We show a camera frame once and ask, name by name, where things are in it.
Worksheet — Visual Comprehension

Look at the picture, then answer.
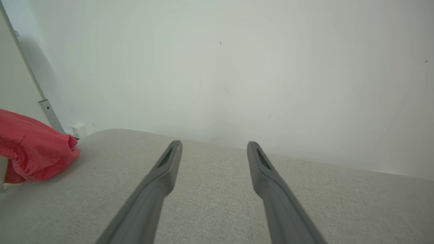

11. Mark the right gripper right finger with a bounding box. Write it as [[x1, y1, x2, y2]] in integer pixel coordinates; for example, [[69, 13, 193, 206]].
[[247, 141, 328, 244]]

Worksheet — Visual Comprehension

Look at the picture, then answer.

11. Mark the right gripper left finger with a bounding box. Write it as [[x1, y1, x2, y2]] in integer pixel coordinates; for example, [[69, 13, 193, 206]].
[[95, 140, 183, 244]]

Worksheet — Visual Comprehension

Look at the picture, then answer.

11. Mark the red basketball jersey number 23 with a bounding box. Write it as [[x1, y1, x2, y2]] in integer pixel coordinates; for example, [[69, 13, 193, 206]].
[[0, 108, 80, 185]]

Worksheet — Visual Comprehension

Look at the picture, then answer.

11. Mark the grey fabric sofa seat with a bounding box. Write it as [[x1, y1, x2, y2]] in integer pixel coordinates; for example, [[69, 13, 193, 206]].
[[0, 128, 434, 244]]

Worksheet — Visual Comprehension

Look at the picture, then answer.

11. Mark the grey metal pole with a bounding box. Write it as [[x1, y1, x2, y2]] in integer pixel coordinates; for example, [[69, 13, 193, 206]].
[[0, 3, 66, 135]]

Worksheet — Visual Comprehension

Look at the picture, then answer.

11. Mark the small white wall box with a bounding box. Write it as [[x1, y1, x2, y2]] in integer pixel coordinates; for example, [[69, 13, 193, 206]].
[[71, 123, 88, 140]]

